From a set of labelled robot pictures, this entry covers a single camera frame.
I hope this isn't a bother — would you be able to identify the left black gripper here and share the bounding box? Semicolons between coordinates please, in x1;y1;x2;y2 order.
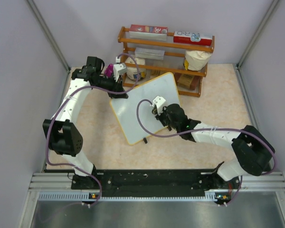
94;72;128;99

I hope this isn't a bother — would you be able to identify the yellow framed whiteboard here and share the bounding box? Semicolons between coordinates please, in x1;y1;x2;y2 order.
110;72;180;145

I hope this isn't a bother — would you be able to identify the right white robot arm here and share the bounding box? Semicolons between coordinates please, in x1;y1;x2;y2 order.
152;104;275;188

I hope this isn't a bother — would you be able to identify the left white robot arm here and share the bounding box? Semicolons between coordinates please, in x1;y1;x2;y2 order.
42;57;128;189

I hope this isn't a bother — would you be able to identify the white round tub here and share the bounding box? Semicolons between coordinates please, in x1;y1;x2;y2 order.
125;57;146;81

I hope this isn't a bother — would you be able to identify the purple snack bag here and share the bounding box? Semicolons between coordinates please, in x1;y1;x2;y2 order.
104;64;114;77

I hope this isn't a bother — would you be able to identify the brown scouring pad pack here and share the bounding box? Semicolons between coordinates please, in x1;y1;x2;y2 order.
174;73;200;90

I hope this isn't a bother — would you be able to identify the clear plastic box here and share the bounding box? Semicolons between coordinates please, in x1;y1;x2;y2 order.
134;47;165;60

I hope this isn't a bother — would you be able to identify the orange wooden shelf rack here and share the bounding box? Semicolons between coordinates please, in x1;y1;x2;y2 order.
118;27;215;97

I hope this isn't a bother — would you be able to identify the cream paper bag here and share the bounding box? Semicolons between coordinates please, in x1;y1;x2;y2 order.
184;50;212;71

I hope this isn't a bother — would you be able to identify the red foil box left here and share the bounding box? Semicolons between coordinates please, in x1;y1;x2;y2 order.
129;24;168;35

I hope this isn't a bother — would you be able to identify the red white box right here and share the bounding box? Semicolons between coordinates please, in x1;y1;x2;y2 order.
173;31;213;46

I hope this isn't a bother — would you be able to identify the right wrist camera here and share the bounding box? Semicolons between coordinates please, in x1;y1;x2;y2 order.
151;95;166;115

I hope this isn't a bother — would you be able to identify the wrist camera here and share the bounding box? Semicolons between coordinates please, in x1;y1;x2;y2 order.
151;95;166;115
113;57;127;82

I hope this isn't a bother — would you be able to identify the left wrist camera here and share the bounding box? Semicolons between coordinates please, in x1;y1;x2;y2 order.
113;57;127;82

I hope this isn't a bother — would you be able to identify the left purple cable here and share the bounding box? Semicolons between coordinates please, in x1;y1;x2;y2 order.
45;53;141;209

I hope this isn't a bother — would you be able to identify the purple cable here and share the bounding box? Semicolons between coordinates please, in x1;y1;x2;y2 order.
45;53;141;209
135;99;280;207

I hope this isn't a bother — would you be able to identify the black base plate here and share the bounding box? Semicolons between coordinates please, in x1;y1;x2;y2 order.
71;169;239;198

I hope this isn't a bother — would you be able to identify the aluminium frame post right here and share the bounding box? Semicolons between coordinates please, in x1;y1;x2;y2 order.
236;0;281;69

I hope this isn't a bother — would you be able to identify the aluminium frame post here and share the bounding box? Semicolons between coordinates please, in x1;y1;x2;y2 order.
236;0;281;69
26;0;71;73

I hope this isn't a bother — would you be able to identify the grey cable duct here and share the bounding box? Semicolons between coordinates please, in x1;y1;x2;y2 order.
38;191;228;202

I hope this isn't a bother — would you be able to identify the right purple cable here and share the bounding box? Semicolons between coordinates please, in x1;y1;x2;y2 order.
135;99;280;207

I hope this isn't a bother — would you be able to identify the aluminium frame post left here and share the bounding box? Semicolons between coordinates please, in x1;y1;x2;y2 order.
26;0;71;73

